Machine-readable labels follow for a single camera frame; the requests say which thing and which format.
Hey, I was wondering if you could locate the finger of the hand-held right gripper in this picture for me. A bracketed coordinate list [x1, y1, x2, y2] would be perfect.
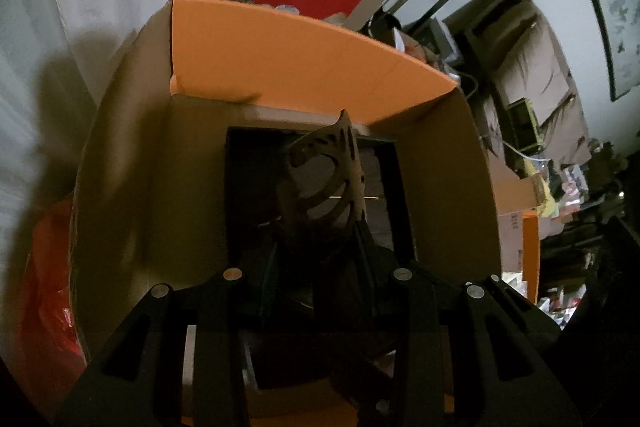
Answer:
[487, 273, 565, 349]

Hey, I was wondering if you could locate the large beige cushion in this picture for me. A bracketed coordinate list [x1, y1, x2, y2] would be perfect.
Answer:
[492, 13, 575, 118]

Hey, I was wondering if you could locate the yellow plush toy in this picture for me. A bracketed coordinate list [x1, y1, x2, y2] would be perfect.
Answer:
[522, 157, 557, 219]

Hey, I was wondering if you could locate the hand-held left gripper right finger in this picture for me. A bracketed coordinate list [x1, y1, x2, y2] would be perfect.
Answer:
[355, 222, 583, 427]

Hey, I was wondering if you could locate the brown sofa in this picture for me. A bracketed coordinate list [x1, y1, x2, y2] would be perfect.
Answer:
[445, 0, 640, 228]

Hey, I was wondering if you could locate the red plastic bag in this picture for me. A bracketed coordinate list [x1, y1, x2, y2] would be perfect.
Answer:
[9, 199, 87, 389]

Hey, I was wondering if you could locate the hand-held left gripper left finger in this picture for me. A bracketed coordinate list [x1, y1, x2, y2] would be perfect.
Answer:
[54, 247, 279, 427]

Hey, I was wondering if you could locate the carved wooden ornament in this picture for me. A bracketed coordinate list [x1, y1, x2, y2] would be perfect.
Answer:
[279, 109, 369, 234]

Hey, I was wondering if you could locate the white curtain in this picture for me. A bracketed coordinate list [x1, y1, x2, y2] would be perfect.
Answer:
[0, 0, 227, 358]

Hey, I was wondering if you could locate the white cable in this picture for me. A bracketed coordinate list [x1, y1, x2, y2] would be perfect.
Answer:
[479, 133, 532, 158]

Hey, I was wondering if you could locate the framed ink painting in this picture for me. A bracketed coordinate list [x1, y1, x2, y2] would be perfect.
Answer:
[559, 0, 640, 104]

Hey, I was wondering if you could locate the green portable radio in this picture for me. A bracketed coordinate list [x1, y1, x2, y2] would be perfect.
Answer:
[506, 98, 544, 154]

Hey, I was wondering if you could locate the orange plastic basket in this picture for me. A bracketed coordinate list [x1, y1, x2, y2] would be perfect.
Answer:
[520, 212, 544, 309]

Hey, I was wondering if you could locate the orange cardboard box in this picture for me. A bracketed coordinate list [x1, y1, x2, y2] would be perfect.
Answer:
[70, 0, 502, 427]

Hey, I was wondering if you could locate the pile of colourful packets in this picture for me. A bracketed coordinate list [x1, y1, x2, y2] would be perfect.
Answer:
[545, 156, 640, 235]

